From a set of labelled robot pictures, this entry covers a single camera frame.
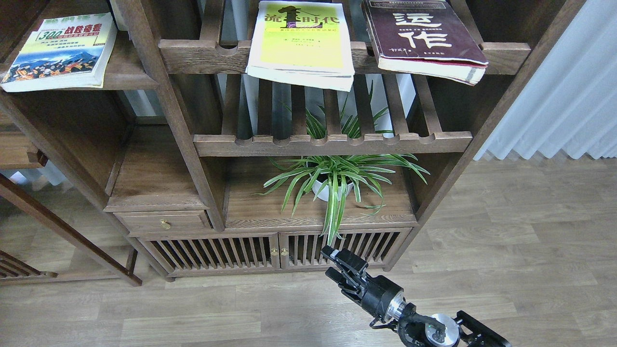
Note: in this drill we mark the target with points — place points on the colourful 300 paperback book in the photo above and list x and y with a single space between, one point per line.
65 52

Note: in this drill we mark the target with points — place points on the maroon cover thick book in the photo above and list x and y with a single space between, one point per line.
423 37

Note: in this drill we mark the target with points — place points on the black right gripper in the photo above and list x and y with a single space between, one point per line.
380 297

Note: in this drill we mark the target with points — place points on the yellow green cover book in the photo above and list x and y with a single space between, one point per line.
302 43

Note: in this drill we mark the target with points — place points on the left slatted cabinet door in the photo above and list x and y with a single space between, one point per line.
222 254

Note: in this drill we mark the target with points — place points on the small wooden drawer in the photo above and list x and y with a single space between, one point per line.
165 222

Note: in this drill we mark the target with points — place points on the dark wooden bookshelf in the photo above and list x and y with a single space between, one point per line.
165 132

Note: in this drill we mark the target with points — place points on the green spider plant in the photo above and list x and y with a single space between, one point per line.
362 169

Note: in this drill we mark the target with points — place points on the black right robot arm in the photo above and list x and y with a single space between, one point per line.
439 330

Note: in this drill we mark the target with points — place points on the white plant pot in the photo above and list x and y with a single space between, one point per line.
322 190

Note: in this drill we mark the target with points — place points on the wooden furniture frame left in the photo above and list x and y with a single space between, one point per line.
18 152

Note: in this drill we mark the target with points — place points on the white pleated curtain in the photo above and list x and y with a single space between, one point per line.
569 107

